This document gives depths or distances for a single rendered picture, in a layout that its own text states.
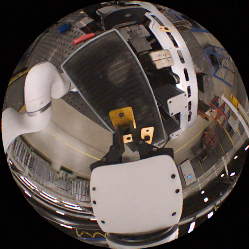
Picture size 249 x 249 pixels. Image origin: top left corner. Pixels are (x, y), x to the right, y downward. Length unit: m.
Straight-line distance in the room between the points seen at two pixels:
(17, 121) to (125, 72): 0.32
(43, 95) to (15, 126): 0.14
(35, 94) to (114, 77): 0.21
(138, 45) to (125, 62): 0.10
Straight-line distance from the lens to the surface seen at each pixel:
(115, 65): 0.17
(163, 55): 0.30
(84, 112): 0.79
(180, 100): 0.32
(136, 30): 0.30
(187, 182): 6.59
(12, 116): 0.29
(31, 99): 0.27
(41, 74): 0.25
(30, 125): 0.29
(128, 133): 0.15
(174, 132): 0.52
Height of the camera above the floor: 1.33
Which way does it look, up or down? 50 degrees down
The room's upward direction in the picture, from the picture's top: 171 degrees clockwise
